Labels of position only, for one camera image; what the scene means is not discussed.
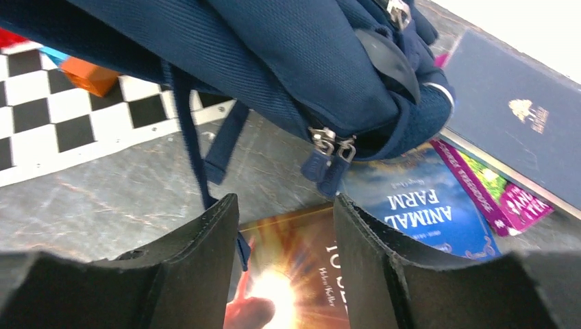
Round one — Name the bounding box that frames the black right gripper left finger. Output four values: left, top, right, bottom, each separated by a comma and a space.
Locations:
1, 194, 239, 328

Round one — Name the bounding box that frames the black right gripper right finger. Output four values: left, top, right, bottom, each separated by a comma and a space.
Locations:
334, 195, 580, 328

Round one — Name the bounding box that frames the dark blue hardcover book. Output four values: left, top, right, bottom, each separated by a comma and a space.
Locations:
441, 30, 580, 218

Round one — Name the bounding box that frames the sunset cover paperback book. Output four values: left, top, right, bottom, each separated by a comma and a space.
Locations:
223, 203, 349, 329

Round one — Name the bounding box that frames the blue Animal Farm book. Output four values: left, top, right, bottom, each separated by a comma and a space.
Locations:
339, 143, 501, 260

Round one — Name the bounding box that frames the purple green paperback book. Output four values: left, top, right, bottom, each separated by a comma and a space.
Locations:
430, 52, 556, 238

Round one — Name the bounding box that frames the black white chessboard mat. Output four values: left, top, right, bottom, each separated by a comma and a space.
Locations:
0, 40, 237, 189

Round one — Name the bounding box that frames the orange brown toy block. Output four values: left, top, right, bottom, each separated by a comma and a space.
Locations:
59, 57, 120, 97

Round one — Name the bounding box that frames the light blue curved block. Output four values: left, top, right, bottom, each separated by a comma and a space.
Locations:
39, 47, 69, 67

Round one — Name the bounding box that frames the red window toy block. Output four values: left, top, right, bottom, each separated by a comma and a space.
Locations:
0, 28, 29, 49

